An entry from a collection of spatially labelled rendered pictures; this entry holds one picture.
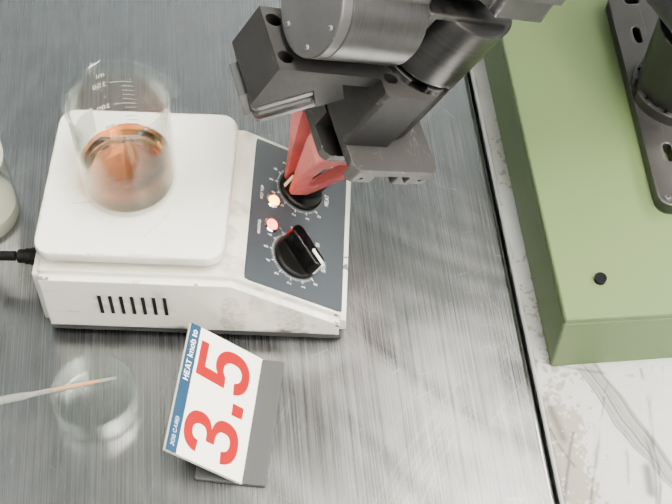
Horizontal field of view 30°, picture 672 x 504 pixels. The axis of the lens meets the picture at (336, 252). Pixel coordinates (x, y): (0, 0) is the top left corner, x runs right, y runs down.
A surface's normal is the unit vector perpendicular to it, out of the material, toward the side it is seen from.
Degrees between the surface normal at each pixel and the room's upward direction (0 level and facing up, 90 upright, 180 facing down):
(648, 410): 0
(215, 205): 0
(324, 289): 30
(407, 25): 65
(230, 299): 90
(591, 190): 1
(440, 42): 82
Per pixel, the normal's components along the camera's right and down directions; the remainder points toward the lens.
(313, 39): -0.80, 0.03
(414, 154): 0.51, -0.48
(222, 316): -0.04, 0.81
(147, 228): 0.02, -0.58
